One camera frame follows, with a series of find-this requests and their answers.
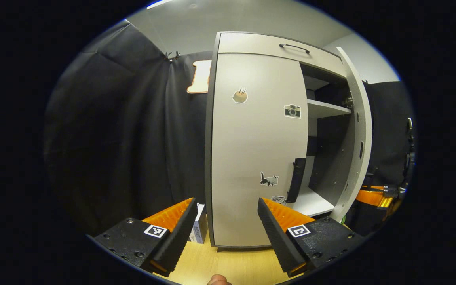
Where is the white cabinet door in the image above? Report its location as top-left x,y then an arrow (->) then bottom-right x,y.
211,53 -> 309,248
329,47 -> 373,223

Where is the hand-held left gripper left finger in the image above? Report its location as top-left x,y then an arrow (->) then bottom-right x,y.
93,198 -> 199,277

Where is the white cabinet shelf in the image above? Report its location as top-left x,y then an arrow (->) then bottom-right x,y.
307,99 -> 352,119

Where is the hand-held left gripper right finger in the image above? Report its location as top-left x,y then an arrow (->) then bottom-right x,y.
257,197 -> 365,277

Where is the black backdrop cloth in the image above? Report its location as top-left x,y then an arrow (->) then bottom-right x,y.
44,20 -> 416,238

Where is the white double-door shoe cabinet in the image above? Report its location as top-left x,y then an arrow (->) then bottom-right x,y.
204,31 -> 373,252

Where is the small white box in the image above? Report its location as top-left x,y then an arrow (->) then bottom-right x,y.
188,203 -> 209,244

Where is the white cabinet drawer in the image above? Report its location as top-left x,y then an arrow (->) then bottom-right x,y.
217,32 -> 347,78

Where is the dark drawer handle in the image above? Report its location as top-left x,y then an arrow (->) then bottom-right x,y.
279,44 -> 311,54

